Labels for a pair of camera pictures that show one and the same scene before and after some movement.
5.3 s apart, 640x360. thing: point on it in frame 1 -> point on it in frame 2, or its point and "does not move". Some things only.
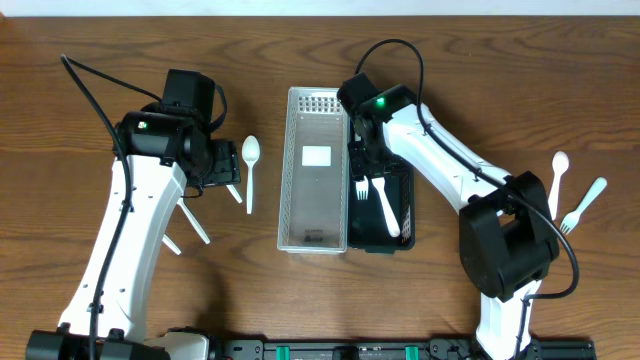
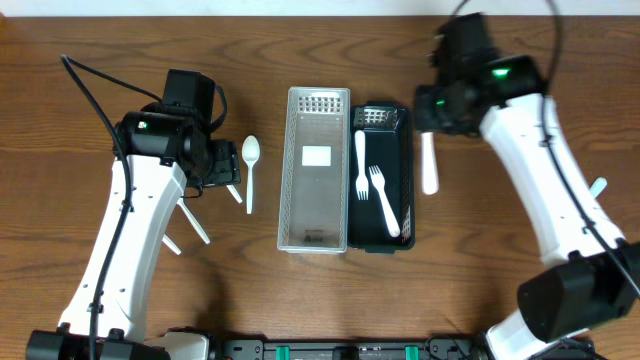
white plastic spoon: (250, 152) does not move
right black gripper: (373, 167) -> (430, 115)
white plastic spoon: (234, 192) does not move
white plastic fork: (379, 184) does not move
